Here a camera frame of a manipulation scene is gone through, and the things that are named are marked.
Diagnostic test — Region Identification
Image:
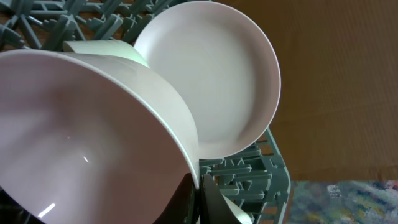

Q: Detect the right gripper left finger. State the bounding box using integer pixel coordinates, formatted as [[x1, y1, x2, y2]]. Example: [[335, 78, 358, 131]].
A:
[[154, 174, 197, 224]]

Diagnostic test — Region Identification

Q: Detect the small pink-white bowl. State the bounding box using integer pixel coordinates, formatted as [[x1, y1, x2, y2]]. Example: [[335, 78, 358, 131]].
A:
[[1, 50, 199, 223]]

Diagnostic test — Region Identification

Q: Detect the large white plate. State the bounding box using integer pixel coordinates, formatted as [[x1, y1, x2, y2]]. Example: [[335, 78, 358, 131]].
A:
[[134, 1, 281, 159]]

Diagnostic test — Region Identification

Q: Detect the white bowl with rice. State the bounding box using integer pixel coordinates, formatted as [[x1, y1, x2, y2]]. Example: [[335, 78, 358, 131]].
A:
[[63, 40, 149, 67]]

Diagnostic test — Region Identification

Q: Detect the grey dishwasher rack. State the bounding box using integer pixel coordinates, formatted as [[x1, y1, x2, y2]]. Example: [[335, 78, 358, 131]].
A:
[[1, 1, 291, 223]]

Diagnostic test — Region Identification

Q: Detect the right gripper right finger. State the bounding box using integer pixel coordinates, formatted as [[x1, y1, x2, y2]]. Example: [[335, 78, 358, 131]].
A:
[[199, 174, 241, 224]]

